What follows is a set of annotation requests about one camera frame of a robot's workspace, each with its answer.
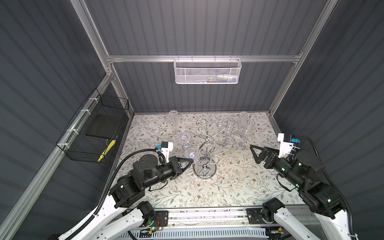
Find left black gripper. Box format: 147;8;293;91
142;156;193;191

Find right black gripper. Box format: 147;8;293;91
249;142;304;190

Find glass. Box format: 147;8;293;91
223;119;236;147
184;148;199;164
236;119;256;150

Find clear champagne flute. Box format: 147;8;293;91
238;112;249;138
169;110;179;136

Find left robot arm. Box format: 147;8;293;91
49;154;194;240

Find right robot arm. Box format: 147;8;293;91
250;139;358;240

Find chrome wine glass rack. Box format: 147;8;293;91
189;118;229;180

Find floral table mat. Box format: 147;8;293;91
118;113;302;208

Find items in white basket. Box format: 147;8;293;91
196;75;238;84

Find black pad in basket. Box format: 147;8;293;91
86;115;120;139

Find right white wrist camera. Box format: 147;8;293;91
278;133;300;158

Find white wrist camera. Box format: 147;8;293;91
278;133;300;158
157;142;174;165

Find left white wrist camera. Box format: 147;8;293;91
157;142;174;165

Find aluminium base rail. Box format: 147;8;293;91
83;205;328;232

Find white wire mesh basket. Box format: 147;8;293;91
173;58;242;85

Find right black corrugated cable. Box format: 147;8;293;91
298;135;358;240

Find black wire mesh basket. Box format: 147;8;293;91
57;90;130;164

